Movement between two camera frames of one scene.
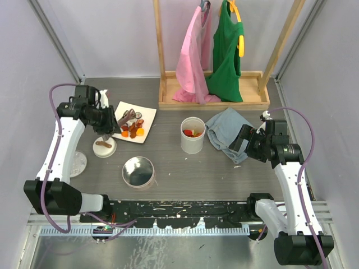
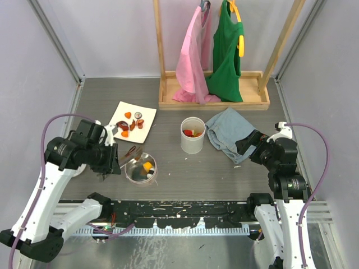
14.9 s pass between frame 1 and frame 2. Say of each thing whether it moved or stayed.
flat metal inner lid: stayed
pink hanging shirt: stayed
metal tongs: moved
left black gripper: moved
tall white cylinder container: stayed
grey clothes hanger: stayed
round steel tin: moved
